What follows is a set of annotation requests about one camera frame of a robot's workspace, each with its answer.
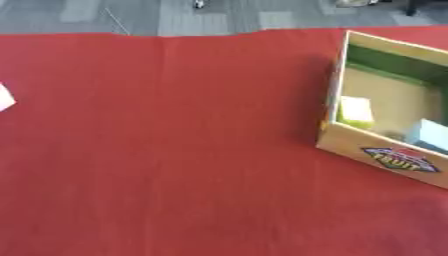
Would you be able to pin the tan cardboard box green inside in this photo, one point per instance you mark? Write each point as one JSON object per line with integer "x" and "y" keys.
{"x": 356, "y": 150}

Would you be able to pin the yellow-green block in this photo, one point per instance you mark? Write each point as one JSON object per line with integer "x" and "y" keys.
{"x": 356, "y": 113}

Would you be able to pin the pale blue block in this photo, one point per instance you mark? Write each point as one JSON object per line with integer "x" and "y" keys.
{"x": 431, "y": 135}

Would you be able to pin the pink block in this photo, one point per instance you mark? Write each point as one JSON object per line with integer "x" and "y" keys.
{"x": 4, "y": 97}

